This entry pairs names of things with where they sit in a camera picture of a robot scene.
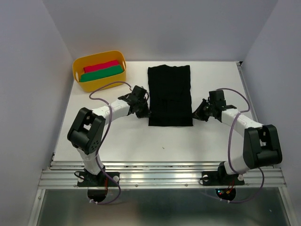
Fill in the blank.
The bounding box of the black t-shirt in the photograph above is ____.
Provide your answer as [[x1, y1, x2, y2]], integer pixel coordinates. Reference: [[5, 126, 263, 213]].
[[148, 65, 193, 127]]

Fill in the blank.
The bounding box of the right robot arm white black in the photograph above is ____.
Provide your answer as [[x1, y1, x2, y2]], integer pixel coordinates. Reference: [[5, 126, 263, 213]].
[[193, 99, 283, 186]]

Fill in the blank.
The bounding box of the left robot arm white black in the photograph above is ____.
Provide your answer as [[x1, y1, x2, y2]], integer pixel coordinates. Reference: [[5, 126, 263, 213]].
[[67, 93, 151, 186]]

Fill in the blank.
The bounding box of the green rolled t-shirt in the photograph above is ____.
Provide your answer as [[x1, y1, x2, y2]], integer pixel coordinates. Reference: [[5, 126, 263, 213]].
[[79, 65, 124, 82]]

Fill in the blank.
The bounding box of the yellow plastic basket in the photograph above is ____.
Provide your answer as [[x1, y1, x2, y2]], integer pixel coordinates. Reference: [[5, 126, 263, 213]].
[[72, 50, 127, 92]]

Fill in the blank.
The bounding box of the red rolled t-shirt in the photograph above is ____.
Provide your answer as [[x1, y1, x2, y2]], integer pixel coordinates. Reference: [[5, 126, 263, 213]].
[[84, 60, 119, 73]]

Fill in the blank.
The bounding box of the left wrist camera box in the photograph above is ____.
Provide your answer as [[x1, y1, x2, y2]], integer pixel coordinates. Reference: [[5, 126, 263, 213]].
[[130, 85, 148, 101]]

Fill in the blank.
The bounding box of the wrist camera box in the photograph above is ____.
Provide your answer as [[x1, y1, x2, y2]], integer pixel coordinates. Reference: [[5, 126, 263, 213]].
[[208, 90, 226, 108], [130, 85, 148, 101]]

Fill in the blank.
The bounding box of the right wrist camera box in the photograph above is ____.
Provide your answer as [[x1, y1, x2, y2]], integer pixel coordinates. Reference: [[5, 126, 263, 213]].
[[208, 90, 226, 108]]

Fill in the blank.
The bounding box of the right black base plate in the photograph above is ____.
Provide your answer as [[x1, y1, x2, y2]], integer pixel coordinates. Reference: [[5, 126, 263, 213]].
[[199, 171, 245, 186]]

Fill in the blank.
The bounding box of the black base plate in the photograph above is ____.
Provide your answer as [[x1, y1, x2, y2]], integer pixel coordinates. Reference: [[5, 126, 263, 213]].
[[74, 171, 118, 187], [199, 171, 245, 186]]

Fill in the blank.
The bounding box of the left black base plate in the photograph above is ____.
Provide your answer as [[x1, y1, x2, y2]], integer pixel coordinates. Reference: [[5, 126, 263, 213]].
[[74, 171, 118, 187]]

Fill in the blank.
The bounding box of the aluminium rail frame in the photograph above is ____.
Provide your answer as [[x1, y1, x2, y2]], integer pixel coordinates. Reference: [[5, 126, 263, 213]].
[[26, 61, 293, 226]]

